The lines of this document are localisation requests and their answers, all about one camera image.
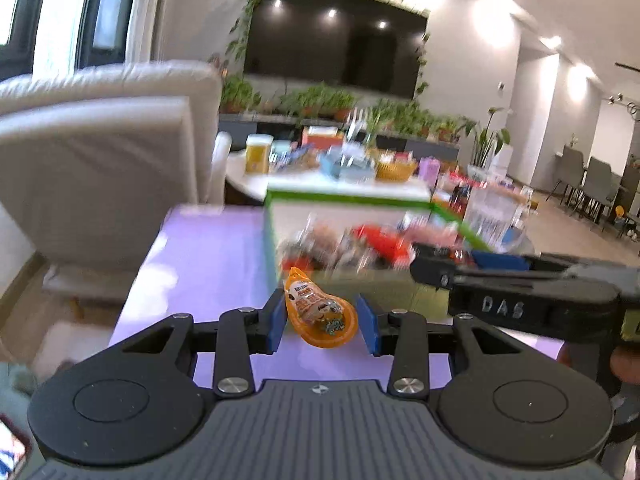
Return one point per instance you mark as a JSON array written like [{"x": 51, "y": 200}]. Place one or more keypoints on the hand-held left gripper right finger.
[{"x": 367, "y": 325}]

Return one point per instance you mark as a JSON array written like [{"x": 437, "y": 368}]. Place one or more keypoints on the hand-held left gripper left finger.
[{"x": 277, "y": 322}]

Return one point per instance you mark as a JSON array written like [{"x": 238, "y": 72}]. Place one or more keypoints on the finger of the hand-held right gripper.
[
  {"x": 500, "y": 261},
  {"x": 432, "y": 272}
]

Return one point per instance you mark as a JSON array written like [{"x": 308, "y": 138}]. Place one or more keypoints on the orange snack packet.
[{"x": 315, "y": 310}]

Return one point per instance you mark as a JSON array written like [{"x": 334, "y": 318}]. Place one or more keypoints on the green cardboard box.
[{"x": 395, "y": 290}]

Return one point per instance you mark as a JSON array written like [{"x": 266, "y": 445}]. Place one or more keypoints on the person's right forearm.
[{"x": 625, "y": 365}]

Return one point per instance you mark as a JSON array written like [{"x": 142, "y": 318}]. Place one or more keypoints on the clear glass pitcher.
[{"x": 492, "y": 220}]

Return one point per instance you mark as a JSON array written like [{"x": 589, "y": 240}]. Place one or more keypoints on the red snack packet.
[{"x": 382, "y": 242}]

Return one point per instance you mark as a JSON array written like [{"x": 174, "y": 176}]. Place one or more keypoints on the purple flowered tablecloth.
[{"x": 210, "y": 260}]

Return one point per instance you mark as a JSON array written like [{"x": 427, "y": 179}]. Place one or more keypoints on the white air purifier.
[{"x": 502, "y": 162}]

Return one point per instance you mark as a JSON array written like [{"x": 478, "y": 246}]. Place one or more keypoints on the pink small box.
[{"x": 429, "y": 170}]

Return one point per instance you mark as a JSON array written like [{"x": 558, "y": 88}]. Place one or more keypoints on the yellow woven basket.
[{"x": 396, "y": 171}]

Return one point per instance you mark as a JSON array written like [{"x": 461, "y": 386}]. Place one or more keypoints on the grey dining chair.
[
  {"x": 567, "y": 170},
  {"x": 600, "y": 185}
]

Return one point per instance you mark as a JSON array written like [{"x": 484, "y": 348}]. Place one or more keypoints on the large-leaf potted plant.
[{"x": 482, "y": 137}]

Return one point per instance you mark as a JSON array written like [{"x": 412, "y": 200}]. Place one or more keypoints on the blue plastic basket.
[{"x": 347, "y": 169}]

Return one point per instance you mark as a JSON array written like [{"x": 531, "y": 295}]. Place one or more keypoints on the yellow can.
[{"x": 258, "y": 156}]

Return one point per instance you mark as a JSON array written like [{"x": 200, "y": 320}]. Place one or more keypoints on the orange tissue box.
[{"x": 322, "y": 137}]

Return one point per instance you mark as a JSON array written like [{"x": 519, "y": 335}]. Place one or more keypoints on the hanging green vine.
[
  {"x": 245, "y": 20},
  {"x": 424, "y": 55}
]

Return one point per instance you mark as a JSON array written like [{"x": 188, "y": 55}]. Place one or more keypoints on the green potted plant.
[{"x": 237, "y": 95}]

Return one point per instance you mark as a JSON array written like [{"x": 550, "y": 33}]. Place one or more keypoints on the beige sofa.
[{"x": 100, "y": 160}]

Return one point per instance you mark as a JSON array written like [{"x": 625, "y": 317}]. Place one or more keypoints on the light teal object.
[{"x": 20, "y": 377}]

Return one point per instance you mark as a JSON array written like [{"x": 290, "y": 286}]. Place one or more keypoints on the light curtain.
[{"x": 147, "y": 10}]

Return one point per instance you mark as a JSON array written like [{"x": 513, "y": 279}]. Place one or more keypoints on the black-framed window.
[{"x": 30, "y": 10}]

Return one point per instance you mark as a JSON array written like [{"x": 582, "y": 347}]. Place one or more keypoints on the black wall television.
[{"x": 335, "y": 40}]

